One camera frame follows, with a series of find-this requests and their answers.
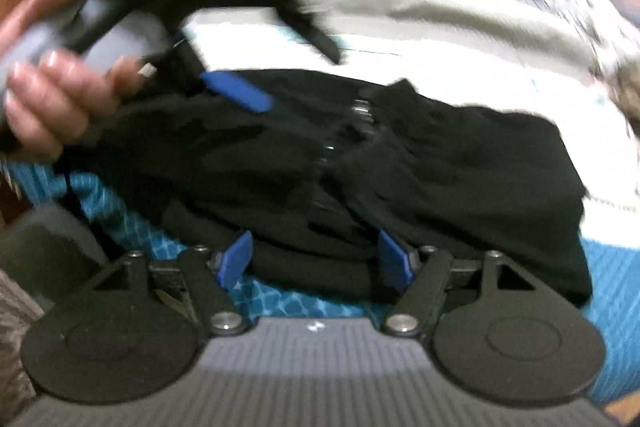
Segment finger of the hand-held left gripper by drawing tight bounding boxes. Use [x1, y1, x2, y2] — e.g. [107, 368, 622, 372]
[169, 34, 274, 114]
[277, 0, 342, 66]

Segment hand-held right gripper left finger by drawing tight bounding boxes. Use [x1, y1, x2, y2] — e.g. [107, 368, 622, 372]
[92, 230, 254, 337]

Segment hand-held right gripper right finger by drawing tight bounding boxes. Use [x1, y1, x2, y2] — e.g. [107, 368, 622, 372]
[377, 229, 541, 337]

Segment black pants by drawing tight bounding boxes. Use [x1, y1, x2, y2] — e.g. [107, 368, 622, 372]
[65, 67, 594, 309]

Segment person's left hand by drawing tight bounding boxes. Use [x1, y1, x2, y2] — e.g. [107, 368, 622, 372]
[0, 0, 153, 160]

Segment patterned bed sheet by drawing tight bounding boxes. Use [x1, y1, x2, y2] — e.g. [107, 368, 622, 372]
[0, 0, 640, 408]

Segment olive crumpled cloth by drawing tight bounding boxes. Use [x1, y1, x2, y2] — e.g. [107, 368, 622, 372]
[612, 58, 640, 134]

